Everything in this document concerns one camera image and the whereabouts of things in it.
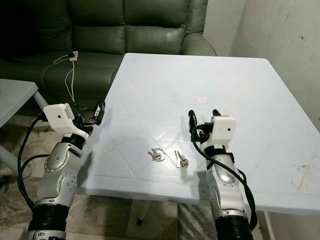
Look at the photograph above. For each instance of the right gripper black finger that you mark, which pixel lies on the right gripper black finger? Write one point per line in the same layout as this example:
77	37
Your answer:
193	124
216	113

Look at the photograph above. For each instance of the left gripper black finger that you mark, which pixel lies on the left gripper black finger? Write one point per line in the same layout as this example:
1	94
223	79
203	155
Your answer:
101	112
78	110

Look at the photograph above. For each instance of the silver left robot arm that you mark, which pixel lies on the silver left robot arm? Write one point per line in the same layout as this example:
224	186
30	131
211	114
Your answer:
57	170

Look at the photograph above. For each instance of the round white table cap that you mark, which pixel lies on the round white table cap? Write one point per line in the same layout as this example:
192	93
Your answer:
201	99

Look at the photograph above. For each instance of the single silver key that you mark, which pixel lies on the single silver key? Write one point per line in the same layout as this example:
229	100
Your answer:
181	159

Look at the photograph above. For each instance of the white plastic table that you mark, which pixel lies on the white plastic table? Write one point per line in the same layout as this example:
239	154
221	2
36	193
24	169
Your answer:
180	75

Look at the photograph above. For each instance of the white phone charger plug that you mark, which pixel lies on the white phone charger plug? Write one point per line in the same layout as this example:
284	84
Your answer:
73	55

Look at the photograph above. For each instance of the small grey side table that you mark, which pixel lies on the small grey side table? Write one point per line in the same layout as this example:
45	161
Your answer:
15	95

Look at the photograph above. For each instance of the dark green leather sofa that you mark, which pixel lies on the dark green leather sofa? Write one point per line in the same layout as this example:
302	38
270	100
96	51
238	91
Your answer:
145	35

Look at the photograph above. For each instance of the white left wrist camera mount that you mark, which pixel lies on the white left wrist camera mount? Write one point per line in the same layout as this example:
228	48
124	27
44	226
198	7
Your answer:
62	116

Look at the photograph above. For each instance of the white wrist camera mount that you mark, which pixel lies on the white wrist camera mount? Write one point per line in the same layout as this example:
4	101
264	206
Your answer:
62	116
224	130

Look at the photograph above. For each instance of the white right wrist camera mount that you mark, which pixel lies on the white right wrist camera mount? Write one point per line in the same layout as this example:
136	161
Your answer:
224	130

